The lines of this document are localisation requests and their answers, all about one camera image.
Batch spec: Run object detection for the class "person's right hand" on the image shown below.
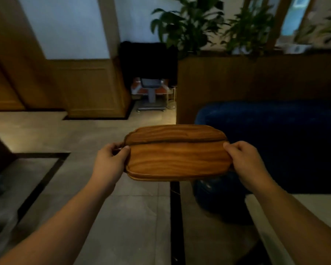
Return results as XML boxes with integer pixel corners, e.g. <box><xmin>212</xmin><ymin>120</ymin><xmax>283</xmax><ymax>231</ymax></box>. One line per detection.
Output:
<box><xmin>223</xmin><ymin>141</ymin><xmax>275</xmax><ymax>192</ymax></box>

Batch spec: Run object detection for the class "person's left hand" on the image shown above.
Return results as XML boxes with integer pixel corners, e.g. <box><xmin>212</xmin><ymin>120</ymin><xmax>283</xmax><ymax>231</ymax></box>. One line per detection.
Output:
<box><xmin>90</xmin><ymin>142</ymin><xmax>131</xmax><ymax>197</ymax></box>

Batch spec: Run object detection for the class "brown wooden tray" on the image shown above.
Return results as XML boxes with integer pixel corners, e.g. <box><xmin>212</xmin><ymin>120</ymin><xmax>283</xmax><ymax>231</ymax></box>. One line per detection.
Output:
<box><xmin>123</xmin><ymin>124</ymin><xmax>233</xmax><ymax>182</ymax></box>

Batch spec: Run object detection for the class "person's left forearm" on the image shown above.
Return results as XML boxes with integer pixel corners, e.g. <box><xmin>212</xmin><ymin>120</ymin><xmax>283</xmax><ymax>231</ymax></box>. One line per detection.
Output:
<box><xmin>0</xmin><ymin>181</ymin><xmax>112</xmax><ymax>265</ymax></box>

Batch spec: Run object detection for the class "person's right forearm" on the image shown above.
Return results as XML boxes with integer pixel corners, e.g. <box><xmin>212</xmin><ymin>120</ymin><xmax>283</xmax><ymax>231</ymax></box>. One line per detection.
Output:
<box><xmin>252</xmin><ymin>181</ymin><xmax>331</xmax><ymax>265</ymax></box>

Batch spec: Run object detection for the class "dark blue sofa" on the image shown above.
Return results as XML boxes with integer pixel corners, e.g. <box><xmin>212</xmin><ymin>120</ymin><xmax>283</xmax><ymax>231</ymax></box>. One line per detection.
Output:
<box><xmin>193</xmin><ymin>100</ymin><xmax>331</xmax><ymax>224</ymax></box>

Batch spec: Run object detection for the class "grey metal cart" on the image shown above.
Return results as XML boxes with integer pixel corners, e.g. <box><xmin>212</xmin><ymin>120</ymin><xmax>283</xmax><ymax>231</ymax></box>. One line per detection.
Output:
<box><xmin>130</xmin><ymin>77</ymin><xmax>175</xmax><ymax>112</ymax></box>

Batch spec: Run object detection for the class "wooden planter partition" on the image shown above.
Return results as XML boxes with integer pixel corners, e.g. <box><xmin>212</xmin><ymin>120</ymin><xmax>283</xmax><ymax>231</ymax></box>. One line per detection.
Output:
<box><xmin>177</xmin><ymin>51</ymin><xmax>331</xmax><ymax>124</ymax></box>

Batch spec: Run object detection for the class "green potted plant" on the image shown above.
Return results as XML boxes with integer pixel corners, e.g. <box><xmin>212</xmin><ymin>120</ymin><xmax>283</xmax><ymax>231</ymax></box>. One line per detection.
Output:
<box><xmin>303</xmin><ymin>8</ymin><xmax>331</xmax><ymax>50</ymax></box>
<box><xmin>222</xmin><ymin>3</ymin><xmax>275</xmax><ymax>57</ymax></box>

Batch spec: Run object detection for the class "large green leafy plant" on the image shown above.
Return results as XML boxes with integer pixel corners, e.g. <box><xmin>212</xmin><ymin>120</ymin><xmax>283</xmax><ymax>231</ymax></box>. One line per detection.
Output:
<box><xmin>150</xmin><ymin>0</ymin><xmax>227</xmax><ymax>57</ymax></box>

